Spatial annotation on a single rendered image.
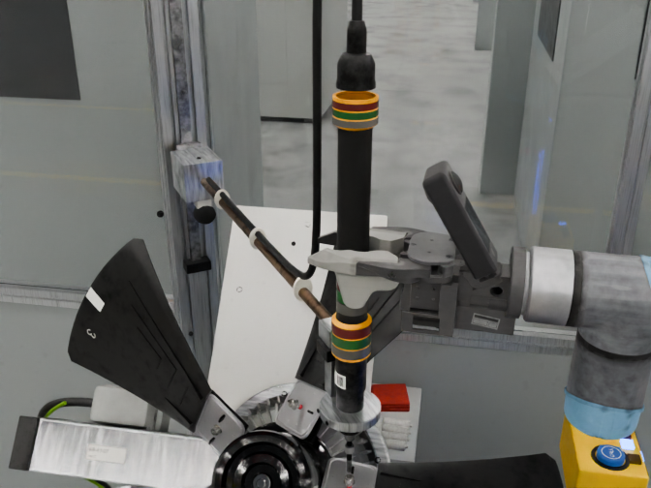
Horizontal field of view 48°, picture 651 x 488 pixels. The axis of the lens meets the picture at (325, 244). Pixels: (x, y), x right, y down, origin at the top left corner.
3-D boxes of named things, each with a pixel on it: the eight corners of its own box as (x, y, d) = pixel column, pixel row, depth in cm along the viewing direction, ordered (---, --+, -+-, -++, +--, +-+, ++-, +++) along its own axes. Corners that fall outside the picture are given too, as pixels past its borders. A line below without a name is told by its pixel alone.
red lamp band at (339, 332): (325, 323, 79) (325, 314, 79) (359, 316, 81) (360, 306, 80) (342, 344, 76) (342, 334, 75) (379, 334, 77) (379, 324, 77)
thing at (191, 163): (171, 189, 135) (168, 144, 132) (208, 183, 138) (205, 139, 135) (186, 207, 127) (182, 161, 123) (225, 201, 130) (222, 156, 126)
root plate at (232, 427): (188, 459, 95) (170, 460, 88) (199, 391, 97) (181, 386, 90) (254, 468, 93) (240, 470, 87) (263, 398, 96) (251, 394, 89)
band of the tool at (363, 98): (325, 123, 70) (325, 93, 68) (364, 118, 71) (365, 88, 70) (344, 135, 66) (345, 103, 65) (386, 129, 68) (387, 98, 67)
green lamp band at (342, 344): (325, 334, 80) (325, 324, 79) (359, 325, 81) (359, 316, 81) (342, 354, 76) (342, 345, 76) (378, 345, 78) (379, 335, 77)
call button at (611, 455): (593, 449, 111) (595, 441, 110) (621, 453, 111) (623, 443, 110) (598, 468, 108) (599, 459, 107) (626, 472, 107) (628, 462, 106)
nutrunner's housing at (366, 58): (326, 425, 85) (327, 18, 66) (356, 415, 86) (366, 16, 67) (341, 445, 82) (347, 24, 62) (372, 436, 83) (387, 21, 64)
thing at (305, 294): (201, 186, 127) (200, 178, 126) (208, 185, 127) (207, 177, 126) (330, 336, 82) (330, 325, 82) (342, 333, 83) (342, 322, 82)
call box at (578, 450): (557, 452, 125) (566, 402, 121) (618, 459, 124) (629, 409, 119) (569, 522, 111) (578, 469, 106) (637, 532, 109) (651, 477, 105)
